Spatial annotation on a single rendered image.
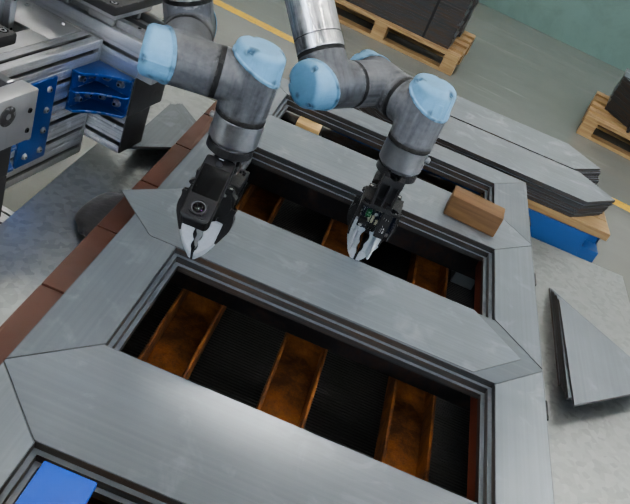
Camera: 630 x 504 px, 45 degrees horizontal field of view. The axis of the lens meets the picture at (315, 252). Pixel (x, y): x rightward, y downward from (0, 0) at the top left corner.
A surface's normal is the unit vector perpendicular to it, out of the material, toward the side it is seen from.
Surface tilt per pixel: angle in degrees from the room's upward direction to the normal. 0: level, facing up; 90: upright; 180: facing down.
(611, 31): 90
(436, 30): 90
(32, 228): 0
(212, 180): 28
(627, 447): 0
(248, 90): 90
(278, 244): 0
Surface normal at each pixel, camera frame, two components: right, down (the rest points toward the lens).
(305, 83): -0.70, 0.17
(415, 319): 0.34, -0.78
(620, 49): -0.36, 0.42
